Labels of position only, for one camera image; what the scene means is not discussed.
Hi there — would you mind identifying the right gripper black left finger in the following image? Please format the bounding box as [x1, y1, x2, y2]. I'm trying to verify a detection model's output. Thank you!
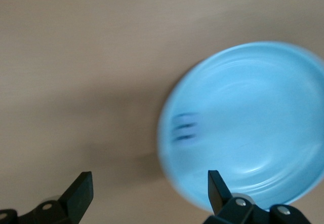
[0, 171, 94, 224]

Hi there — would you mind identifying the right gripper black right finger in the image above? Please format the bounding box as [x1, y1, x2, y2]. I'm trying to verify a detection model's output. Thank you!
[204, 169, 311, 224]

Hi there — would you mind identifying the blue foam letter E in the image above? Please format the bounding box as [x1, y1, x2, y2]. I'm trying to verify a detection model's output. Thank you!
[171, 112, 200, 143]

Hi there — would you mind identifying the blue round plate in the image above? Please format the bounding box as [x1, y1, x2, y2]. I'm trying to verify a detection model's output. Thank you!
[156, 41, 324, 213]

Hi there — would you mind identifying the brown table cover sheet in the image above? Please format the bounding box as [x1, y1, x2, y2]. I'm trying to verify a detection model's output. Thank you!
[0, 0, 324, 224]

